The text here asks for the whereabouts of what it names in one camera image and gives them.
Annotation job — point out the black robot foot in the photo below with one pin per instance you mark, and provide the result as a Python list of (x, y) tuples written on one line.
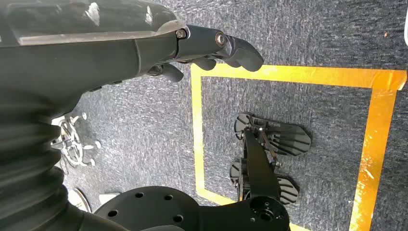
[(287, 191), (280, 135)]

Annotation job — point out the ribbed grey left arm sleeve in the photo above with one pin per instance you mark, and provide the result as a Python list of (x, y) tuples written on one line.
[(28, 165)]

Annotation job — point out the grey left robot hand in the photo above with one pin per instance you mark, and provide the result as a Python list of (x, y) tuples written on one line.
[(95, 41)]

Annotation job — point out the black robot leg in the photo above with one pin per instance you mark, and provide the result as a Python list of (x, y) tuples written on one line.
[(258, 169)]

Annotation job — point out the black robot hip disc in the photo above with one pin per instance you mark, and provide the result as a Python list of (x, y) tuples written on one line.
[(178, 210)]

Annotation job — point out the silver chair base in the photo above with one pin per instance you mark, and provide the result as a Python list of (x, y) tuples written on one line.
[(71, 143)]

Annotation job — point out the yellow floor tape square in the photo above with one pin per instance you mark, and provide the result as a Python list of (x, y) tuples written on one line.
[(376, 134)]

